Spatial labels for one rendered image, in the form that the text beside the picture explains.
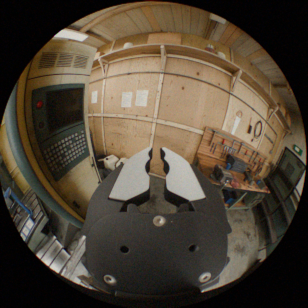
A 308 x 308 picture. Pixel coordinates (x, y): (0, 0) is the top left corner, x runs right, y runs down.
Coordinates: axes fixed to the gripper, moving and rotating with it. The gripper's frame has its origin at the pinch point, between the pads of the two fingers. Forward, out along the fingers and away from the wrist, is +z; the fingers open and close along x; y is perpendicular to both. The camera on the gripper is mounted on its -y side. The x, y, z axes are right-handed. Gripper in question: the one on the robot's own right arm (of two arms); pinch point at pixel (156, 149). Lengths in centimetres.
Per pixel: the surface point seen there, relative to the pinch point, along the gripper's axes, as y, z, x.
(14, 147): -6.8, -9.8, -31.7
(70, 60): -56, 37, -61
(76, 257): 59, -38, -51
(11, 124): -12.2, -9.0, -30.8
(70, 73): -44, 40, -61
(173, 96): -23, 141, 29
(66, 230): 59, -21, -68
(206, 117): 5, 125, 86
